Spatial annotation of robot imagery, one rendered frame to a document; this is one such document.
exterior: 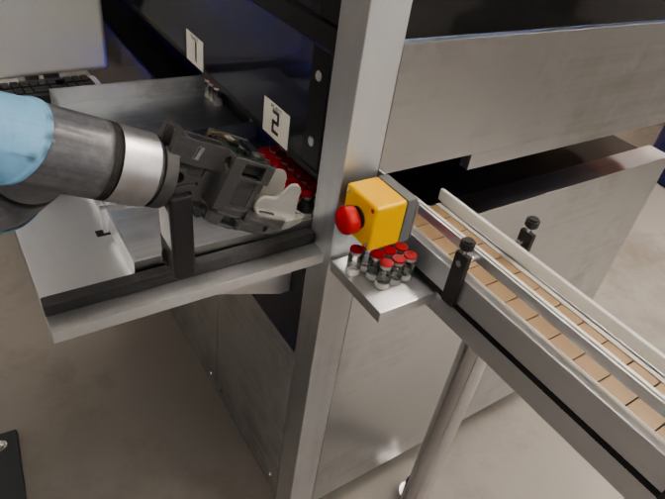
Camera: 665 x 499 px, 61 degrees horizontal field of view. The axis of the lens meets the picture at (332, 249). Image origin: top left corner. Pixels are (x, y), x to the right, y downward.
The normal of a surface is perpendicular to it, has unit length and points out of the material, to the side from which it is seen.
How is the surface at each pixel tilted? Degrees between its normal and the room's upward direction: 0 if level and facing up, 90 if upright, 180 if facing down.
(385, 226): 90
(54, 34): 90
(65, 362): 0
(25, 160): 89
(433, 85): 90
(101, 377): 0
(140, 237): 0
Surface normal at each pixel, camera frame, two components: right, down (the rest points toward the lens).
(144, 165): 0.70, 0.11
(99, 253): 0.13, -0.79
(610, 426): -0.83, 0.24
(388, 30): 0.54, 0.56
